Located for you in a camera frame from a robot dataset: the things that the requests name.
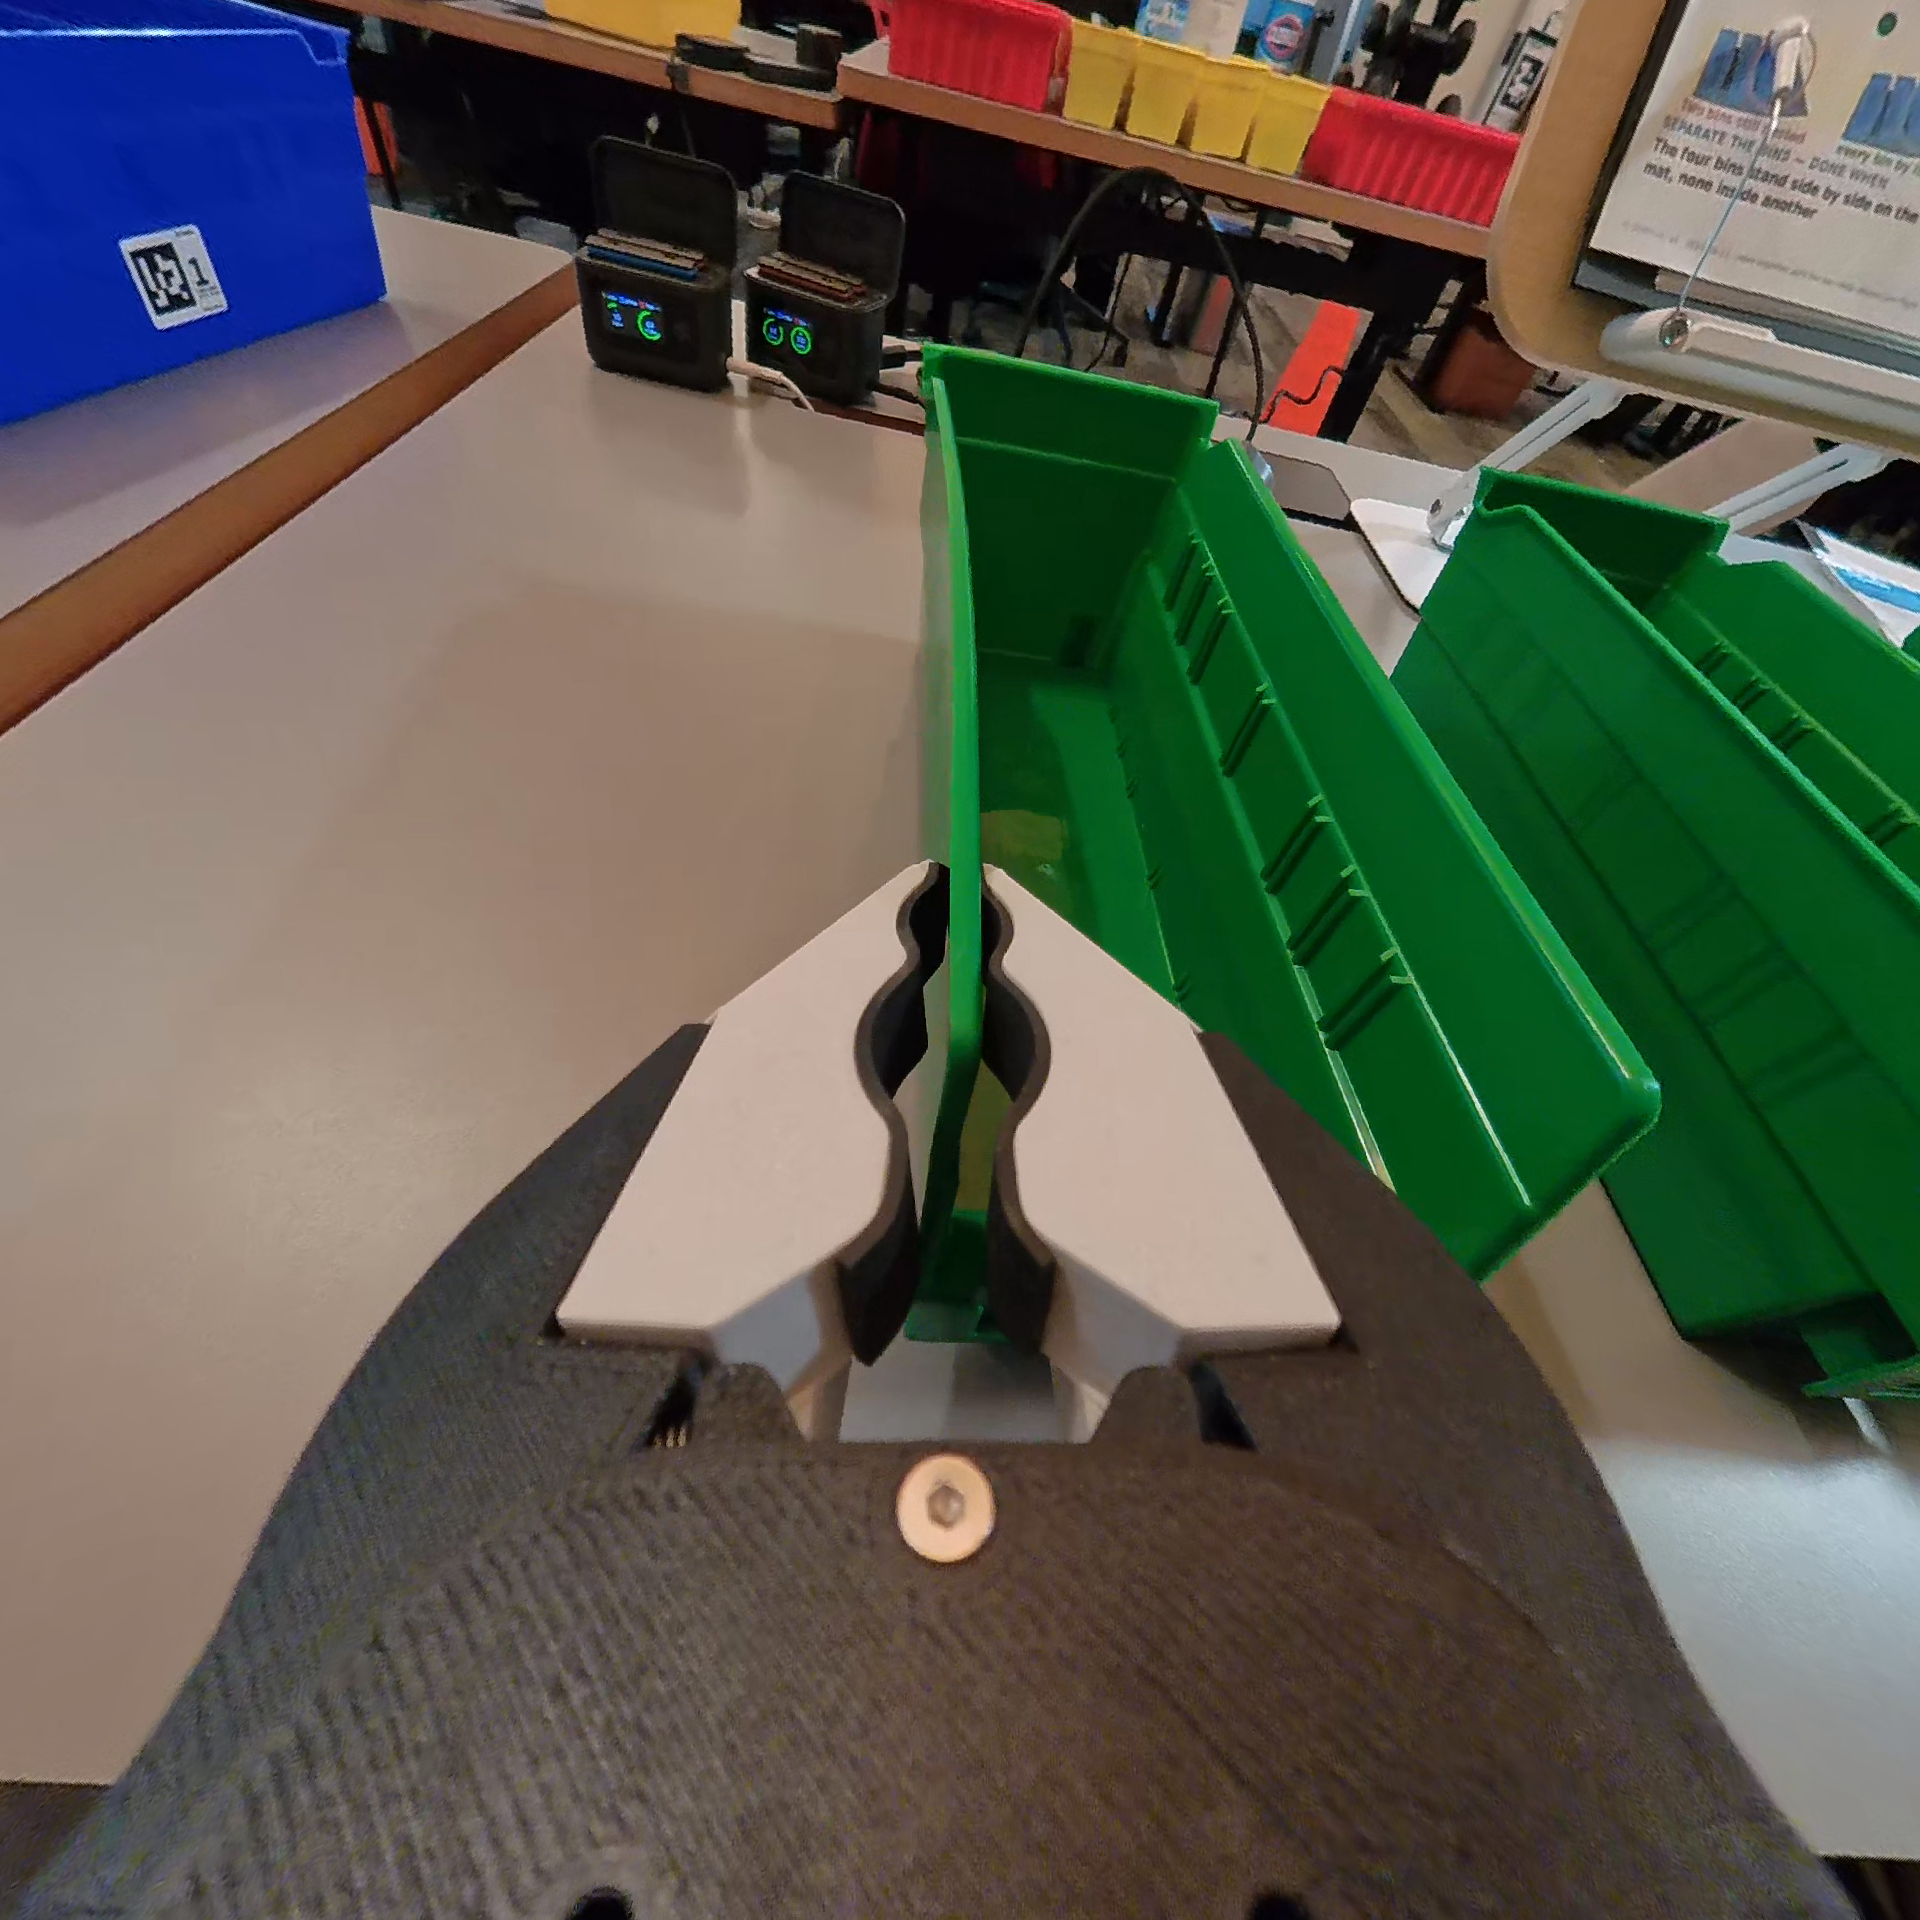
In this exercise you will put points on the yellow plastic bin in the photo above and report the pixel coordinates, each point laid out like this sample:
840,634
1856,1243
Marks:
644,15

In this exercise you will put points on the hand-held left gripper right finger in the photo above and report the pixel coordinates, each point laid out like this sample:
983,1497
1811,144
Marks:
1172,1187

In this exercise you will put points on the grey desk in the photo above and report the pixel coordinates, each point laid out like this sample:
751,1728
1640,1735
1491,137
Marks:
225,449
452,901

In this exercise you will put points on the red plastic bin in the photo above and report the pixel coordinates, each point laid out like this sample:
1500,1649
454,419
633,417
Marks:
1410,158
975,47

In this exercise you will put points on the brown pot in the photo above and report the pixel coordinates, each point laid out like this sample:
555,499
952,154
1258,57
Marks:
1472,360

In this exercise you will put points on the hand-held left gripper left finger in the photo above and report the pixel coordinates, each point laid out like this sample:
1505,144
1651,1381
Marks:
721,1170

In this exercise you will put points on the black flat devices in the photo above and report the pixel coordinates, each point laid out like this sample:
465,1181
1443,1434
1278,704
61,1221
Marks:
751,59

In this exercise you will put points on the black charging case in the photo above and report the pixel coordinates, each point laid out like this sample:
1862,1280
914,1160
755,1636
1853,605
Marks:
656,323
808,339

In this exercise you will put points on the black white marker sign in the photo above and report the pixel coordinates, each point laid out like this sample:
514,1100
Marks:
1524,73

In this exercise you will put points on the black dumbbell set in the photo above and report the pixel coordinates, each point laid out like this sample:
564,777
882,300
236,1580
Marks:
1418,47

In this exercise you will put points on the blue plastic bin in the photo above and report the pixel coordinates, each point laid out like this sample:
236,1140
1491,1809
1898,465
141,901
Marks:
181,120

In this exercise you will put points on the white document stand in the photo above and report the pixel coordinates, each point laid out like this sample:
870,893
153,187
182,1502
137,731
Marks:
1769,353

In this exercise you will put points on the white blue paper sheet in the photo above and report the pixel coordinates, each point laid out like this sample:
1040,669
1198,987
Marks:
1867,577

